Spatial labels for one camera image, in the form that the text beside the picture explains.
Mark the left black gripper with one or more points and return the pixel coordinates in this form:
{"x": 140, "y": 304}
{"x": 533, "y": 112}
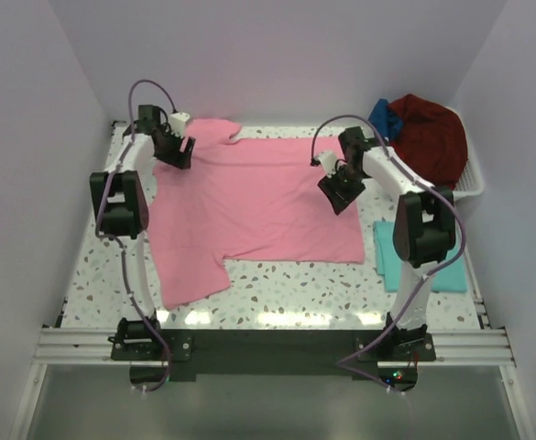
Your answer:
{"x": 179, "y": 159}

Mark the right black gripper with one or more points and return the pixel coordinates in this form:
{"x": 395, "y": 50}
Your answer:
{"x": 329, "y": 186}

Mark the pink t shirt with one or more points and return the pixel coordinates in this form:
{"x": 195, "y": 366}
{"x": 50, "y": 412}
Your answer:
{"x": 241, "y": 198}

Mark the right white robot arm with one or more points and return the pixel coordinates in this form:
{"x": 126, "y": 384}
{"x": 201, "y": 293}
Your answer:
{"x": 424, "y": 225}

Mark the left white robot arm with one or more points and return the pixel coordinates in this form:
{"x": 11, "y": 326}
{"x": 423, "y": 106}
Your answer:
{"x": 120, "y": 205}

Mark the blue t shirt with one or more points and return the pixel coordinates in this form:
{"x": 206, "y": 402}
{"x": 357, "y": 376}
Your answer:
{"x": 387, "y": 123}

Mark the folded teal t shirt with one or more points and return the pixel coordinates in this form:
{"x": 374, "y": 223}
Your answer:
{"x": 451, "y": 279}

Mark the dark red t shirt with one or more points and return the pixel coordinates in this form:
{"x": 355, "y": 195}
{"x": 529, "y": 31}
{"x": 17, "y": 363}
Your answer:
{"x": 432, "y": 140}

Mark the white plastic laundry basket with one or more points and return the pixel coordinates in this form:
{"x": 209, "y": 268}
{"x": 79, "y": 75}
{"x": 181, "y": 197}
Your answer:
{"x": 471, "y": 183}

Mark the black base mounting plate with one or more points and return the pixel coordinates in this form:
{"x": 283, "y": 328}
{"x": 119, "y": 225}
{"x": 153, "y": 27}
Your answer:
{"x": 184, "y": 355}

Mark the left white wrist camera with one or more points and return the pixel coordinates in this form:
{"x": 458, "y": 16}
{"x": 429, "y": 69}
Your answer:
{"x": 178, "y": 123}

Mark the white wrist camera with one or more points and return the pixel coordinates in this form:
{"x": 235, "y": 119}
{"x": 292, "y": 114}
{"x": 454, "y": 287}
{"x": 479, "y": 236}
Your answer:
{"x": 178, "y": 123}
{"x": 328, "y": 161}

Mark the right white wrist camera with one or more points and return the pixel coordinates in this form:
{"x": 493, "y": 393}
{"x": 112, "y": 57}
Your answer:
{"x": 328, "y": 161}

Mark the aluminium frame rail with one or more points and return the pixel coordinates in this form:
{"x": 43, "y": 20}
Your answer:
{"x": 87, "y": 346}

